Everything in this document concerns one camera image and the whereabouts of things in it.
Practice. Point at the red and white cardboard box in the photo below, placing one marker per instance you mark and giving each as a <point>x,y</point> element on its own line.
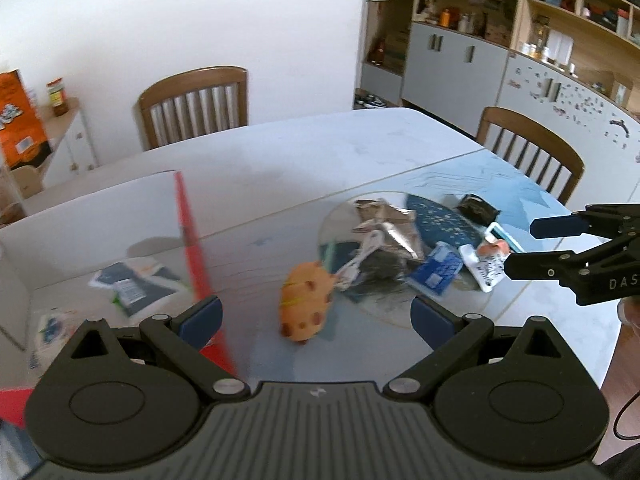
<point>123,254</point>

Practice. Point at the mint green pen pouch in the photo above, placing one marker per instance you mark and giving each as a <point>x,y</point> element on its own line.
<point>328,257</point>

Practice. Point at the white phone like card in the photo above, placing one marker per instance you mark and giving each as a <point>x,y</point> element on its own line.
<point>496,232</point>

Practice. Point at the red lidded sauce jar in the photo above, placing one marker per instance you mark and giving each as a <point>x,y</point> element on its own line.
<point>57,97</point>

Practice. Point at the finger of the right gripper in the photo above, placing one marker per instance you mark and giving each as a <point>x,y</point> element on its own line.
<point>564,266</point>
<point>605,220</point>

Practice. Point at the silver foil snack bag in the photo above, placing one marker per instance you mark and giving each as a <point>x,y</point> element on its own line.
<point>390,244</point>

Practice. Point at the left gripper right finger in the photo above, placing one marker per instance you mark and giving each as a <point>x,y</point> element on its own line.
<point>457,342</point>

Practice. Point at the white side cabinet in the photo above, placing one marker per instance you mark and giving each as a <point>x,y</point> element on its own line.
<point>72,152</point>

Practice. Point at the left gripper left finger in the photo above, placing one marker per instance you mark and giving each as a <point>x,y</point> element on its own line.
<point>192,344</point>

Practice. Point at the wooden chair far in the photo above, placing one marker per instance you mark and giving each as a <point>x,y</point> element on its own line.
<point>194,103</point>

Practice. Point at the blue snack packet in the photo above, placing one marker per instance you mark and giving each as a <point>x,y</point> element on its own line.
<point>438,271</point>

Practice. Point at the white yogurt packet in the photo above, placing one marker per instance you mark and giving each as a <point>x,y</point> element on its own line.
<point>485,262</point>

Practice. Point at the cookie shaped plush toy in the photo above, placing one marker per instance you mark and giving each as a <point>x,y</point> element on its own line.
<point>305,298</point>

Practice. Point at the wooden shelf cabinet unit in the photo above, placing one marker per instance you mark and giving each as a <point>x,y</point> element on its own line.
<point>571,65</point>

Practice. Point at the wooden chair right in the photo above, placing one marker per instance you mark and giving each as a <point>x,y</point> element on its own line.
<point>533,149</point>

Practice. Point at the wooden chair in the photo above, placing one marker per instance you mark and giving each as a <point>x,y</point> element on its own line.
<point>533,149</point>
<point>194,103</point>

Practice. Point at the person's right hand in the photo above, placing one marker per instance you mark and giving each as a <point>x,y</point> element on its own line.
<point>628,310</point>

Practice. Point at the orange snack bag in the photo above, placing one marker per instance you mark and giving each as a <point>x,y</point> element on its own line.
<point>23,139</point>

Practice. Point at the black crumpled wrapper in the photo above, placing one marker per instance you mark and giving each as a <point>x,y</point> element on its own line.
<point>477,210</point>

